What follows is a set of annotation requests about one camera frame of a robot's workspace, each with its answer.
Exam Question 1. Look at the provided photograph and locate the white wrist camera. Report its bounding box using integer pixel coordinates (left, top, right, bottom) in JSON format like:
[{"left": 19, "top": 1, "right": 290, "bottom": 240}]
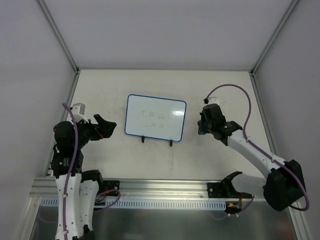
[
  {"left": 71, "top": 102, "right": 88, "bottom": 123},
  {"left": 203, "top": 97, "right": 221, "bottom": 106}
]

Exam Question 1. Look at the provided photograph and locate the blue-framed whiteboard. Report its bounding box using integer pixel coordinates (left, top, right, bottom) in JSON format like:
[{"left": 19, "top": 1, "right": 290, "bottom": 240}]
[{"left": 124, "top": 94, "right": 187, "bottom": 142}]

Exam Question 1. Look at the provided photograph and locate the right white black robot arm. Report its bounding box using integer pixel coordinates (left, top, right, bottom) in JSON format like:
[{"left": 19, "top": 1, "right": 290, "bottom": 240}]
[{"left": 198, "top": 103, "right": 310, "bottom": 212}]

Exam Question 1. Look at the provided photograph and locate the purple cable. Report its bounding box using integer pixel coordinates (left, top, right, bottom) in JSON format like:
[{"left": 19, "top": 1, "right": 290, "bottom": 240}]
[
  {"left": 206, "top": 84, "right": 310, "bottom": 211},
  {"left": 62, "top": 102, "right": 122, "bottom": 236}
]

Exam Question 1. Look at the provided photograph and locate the aluminium mounting rail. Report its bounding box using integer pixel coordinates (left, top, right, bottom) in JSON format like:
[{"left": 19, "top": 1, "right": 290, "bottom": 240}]
[{"left": 29, "top": 176, "right": 219, "bottom": 201}]

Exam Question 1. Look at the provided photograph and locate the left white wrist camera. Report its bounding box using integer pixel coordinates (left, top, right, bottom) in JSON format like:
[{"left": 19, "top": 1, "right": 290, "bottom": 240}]
[{"left": 71, "top": 102, "right": 88, "bottom": 123}]

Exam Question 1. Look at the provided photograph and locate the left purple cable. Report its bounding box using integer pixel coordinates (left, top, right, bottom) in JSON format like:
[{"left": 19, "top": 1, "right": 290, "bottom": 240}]
[{"left": 62, "top": 102, "right": 122, "bottom": 236}]

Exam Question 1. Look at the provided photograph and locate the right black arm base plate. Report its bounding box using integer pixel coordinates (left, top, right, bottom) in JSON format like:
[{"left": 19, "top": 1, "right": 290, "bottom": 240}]
[{"left": 206, "top": 181, "right": 252, "bottom": 199}]

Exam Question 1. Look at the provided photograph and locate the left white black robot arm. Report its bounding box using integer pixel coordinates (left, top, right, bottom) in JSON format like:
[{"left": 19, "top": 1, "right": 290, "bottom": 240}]
[{"left": 51, "top": 114, "right": 117, "bottom": 240}]

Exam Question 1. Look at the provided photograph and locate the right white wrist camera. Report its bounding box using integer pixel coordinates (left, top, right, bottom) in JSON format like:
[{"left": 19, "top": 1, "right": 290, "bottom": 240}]
[{"left": 203, "top": 97, "right": 221, "bottom": 106}]

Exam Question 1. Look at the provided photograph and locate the blue whiteboard eraser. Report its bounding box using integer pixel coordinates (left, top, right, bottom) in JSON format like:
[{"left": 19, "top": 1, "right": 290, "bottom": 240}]
[{"left": 197, "top": 120, "right": 207, "bottom": 135}]

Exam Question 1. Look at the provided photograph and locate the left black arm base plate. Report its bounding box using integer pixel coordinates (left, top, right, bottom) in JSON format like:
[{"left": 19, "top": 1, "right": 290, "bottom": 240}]
[{"left": 98, "top": 180, "right": 120, "bottom": 198}]

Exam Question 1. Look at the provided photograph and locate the white slotted cable duct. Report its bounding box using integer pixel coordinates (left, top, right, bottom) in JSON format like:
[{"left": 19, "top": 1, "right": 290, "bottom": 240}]
[{"left": 40, "top": 197, "right": 227, "bottom": 211}]

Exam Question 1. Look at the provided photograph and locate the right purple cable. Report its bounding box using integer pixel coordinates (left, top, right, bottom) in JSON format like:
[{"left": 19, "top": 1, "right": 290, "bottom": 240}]
[{"left": 206, "top": 84, "right": 310, "bottom": 211}]

